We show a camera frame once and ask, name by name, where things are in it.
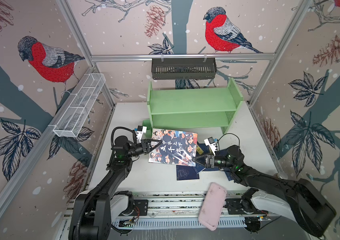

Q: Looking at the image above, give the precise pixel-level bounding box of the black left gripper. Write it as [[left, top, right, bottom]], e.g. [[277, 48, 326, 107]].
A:
[[125, 140, 161, 160]]

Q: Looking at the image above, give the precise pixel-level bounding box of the colourful illustrated thick book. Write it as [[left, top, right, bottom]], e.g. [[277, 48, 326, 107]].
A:
[[149, 129, 198, 167]]

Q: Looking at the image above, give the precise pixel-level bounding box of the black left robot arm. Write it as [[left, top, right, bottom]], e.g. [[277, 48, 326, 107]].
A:
[[69, 136, 161, 240]]

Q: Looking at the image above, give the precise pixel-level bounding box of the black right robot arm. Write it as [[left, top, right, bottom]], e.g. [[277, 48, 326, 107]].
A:
[[193, 145, 336, 238]]

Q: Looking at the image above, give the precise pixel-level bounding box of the blue book under stack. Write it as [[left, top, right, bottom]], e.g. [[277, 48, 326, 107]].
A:
[[194, 143, 219, 173]]

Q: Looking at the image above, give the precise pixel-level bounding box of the dark blue bottom book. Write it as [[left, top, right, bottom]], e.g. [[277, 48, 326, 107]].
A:
[[176, 165, 199, 181]]

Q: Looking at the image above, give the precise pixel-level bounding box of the small green pen box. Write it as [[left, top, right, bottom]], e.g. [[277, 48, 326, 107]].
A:
[[142, 119, 152, 131]]

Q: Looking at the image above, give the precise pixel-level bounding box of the blue book right side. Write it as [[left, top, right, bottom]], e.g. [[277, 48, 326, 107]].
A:
[[223, 170, 233, 182]]

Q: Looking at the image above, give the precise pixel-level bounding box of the pink plastic tray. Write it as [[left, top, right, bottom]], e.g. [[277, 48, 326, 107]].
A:
[[198, 183, 227, 231]]

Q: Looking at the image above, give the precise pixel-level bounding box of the green wooden shelf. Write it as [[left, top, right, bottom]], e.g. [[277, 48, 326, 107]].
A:
[[147, 78, 244, 134]]

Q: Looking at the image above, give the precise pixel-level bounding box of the black hanging basket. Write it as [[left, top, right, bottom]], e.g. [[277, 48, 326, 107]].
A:
[[152, 58, 217, 80]]

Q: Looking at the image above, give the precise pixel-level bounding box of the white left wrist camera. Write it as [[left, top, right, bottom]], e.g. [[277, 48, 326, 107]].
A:
[[135, 126, 147, 143]]

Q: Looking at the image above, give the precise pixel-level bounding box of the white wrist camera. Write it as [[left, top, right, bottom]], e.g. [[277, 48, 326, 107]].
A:
[[135, 126, 147, 143], [204, 137, 217, 156]]

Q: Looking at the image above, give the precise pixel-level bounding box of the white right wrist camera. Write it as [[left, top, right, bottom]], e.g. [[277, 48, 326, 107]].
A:
[[204, 137, 217, 156]]

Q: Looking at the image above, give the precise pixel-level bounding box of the white wire mesh basket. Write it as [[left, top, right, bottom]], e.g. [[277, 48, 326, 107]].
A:
[[53, 73, 106, 138]]

